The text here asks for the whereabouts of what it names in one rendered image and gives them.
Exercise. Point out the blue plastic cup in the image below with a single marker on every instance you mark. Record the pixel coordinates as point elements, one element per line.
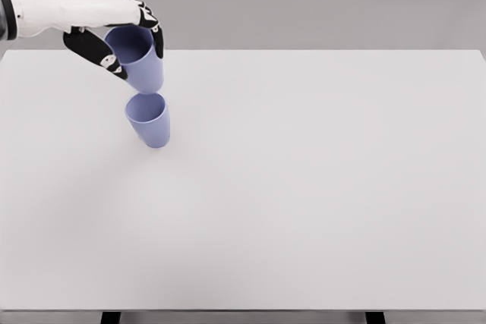
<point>152,126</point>
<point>144,70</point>

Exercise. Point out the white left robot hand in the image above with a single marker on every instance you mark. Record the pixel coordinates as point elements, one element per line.
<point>98,9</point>

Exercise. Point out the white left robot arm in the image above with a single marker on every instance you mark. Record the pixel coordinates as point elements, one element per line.
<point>26,9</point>

